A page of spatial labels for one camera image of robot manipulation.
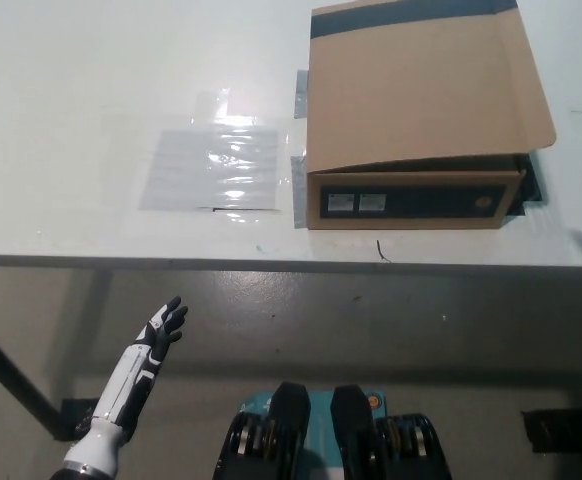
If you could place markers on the short grey tape strip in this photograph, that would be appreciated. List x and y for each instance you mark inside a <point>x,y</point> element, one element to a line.
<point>302,95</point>

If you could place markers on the brown cardboard storage box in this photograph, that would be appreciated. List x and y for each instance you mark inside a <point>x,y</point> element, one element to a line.
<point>411,100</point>

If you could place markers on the long grey tape strip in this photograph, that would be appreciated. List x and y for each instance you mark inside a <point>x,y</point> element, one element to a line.
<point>299,200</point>

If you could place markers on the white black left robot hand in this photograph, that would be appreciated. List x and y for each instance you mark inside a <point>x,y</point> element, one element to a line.
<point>148,350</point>

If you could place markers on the clear plastic sheet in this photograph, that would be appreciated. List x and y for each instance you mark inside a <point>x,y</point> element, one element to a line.
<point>211,170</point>

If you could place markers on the black slanted table leg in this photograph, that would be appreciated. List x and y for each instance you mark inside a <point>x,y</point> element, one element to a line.
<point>16,375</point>

